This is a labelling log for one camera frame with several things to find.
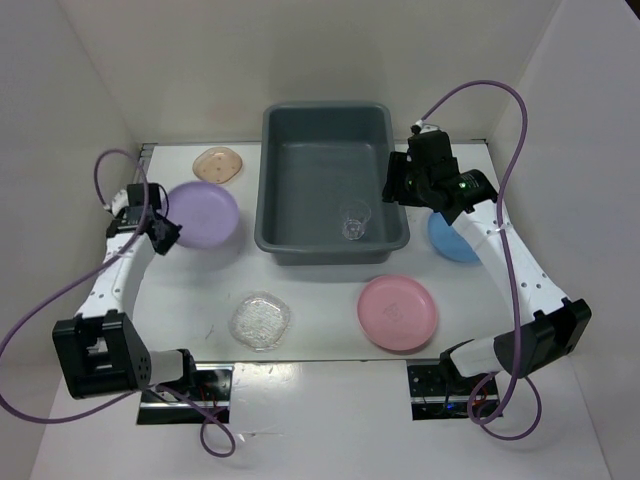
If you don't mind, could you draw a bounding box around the purple plastic plate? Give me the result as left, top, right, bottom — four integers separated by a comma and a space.
167, 181, 240, 249

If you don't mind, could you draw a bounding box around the clear plastic cup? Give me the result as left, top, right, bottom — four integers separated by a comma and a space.
340, 199, 371, 241

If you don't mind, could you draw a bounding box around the blue plastic plate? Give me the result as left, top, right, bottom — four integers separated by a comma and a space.
425, 213, 480, 264

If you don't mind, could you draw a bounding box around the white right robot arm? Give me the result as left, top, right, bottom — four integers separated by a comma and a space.
382, 127, 592, 393

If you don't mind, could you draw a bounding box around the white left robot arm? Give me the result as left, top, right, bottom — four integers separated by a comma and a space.
52, 183, 200, 400

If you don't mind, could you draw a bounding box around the grey plastic bin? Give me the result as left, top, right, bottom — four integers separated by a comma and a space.
254, 101, 410, 266

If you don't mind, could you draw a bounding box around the peach square dish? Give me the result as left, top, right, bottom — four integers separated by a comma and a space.
192, 147, 243, 185

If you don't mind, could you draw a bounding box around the clear textured square dish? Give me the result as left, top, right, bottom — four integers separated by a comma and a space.
228, 291, 292, 352

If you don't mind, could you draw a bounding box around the pink plastic plate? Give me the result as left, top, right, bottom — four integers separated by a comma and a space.
356, 275, 438, 353

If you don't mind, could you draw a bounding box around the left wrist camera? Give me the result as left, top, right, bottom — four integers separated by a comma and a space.
103, 188, 129, 218

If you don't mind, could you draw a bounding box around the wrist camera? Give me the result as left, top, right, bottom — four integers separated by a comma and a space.
410, 119, 441, 136
103, 188, 129, 218

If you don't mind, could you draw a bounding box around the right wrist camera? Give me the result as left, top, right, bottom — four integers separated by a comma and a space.
410, 119, 441, 136

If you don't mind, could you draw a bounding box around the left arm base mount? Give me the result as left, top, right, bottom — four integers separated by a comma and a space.
136, 362, 234, 426

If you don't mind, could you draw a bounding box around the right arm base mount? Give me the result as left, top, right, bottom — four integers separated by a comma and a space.
406, 360, 500, 421

